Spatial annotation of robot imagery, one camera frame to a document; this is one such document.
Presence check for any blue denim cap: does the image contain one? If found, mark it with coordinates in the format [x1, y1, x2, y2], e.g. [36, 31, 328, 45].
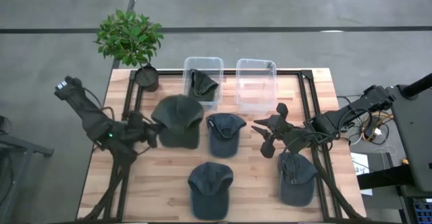
[187, 161, 234, 221]
[205, 112, 248, 159]
[277, 151, 319, 208]

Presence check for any dark control panel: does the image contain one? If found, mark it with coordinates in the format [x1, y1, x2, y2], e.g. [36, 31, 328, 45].
[412, 196, 432, 224]

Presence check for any grey metal stand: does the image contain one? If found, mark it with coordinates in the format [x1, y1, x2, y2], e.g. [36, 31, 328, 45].
[0, 115, 55, 224]

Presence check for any yellow cable bundle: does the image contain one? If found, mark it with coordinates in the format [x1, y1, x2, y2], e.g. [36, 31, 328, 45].
[360, 113, 394, 142]

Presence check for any black plant pot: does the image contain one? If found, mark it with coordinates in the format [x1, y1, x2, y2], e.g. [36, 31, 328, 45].
[134, 64, 160, 92]

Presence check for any black flat bar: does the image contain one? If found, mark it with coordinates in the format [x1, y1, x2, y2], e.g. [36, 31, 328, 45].
[356, 165, 416, 190]

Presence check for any black round pole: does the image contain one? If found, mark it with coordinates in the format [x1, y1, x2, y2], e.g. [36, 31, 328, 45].
[400, 72, 432, 99]

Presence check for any clear plastic bin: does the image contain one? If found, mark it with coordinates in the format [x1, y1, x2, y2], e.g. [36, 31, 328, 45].
[235, 58, 278, 114]
[182, 56, 225, 110]

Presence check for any white paper sheet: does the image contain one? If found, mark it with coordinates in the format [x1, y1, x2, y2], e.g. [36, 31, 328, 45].
[350, 152, 374, 196]

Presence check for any grey desk top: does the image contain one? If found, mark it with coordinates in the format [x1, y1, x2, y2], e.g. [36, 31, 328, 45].
[385, 84, 432, 193]

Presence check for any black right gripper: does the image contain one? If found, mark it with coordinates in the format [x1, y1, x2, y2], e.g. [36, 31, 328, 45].
[250, 102, 304, 159]

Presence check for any olive green cap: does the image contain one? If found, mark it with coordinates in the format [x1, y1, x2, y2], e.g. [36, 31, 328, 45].
[150, 94, 205, 150]
[187, 68, 219, 103]

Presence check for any green leafy plant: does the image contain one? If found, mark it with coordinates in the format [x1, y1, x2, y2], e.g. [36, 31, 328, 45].
[93, 9, 165, 68]

